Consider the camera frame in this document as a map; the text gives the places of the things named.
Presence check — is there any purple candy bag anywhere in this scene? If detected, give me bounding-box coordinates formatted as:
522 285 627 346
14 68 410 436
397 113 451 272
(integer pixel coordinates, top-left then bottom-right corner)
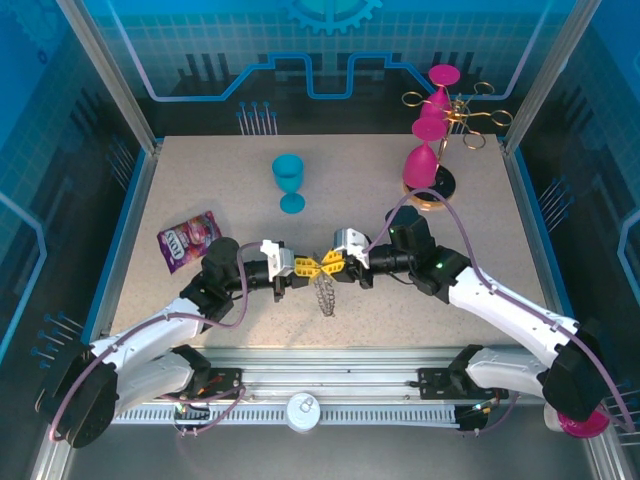
156 210 226 275

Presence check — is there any gold glass rack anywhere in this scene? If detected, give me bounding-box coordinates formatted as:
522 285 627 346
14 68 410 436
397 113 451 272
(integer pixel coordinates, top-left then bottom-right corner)
402 81 515 207

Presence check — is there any pink plastic goblet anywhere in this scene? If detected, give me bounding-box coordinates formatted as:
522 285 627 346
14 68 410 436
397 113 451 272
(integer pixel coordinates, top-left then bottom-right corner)
403 117 447 190
418 64 461 124

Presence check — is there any teal plastic goblet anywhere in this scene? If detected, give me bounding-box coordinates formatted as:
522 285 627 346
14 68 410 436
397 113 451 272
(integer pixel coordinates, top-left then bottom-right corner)
271 153 307 215

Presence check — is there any blue table edge strip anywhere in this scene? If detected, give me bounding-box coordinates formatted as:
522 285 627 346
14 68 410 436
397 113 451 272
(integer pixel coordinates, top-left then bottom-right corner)
82 149 151 361

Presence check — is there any white tin can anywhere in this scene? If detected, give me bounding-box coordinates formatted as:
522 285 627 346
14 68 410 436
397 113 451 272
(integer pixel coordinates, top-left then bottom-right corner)
286 391 322 434

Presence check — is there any pink and white cup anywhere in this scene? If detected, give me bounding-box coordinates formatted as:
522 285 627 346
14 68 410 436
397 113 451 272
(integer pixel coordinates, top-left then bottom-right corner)
543 402 611 441

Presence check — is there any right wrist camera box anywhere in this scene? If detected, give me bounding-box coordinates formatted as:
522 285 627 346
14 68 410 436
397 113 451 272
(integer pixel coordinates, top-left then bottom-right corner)
332 227 371 269

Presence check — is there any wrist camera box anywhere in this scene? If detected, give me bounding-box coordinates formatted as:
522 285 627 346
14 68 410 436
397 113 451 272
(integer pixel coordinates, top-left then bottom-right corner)
259 239 296 281
332 227 371 269

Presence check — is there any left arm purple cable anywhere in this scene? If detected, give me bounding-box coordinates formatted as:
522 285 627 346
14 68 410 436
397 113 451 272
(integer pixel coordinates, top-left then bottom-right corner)
49 241 274 444

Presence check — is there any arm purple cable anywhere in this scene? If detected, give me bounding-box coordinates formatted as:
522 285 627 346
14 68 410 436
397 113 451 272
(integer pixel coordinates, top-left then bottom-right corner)
49 241 274 444
364 189 636 436

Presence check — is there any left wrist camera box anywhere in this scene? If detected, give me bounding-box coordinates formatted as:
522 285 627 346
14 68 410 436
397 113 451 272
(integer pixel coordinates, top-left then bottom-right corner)
259 239 296 281

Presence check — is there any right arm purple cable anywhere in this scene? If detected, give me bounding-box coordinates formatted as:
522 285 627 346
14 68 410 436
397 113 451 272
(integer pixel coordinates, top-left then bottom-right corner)
364 189 636 436

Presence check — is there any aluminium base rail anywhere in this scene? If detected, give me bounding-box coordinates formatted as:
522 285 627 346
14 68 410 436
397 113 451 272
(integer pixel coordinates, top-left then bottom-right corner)
62 347 596 407

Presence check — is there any white slotted cable duct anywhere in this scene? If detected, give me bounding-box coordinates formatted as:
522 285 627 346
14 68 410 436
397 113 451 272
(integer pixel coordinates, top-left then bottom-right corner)
112 405 459 426

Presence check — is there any aluminium frame post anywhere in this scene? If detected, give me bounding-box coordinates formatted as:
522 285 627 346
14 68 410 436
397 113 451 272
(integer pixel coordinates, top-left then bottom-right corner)
502 0 601 156
54 0 164 154

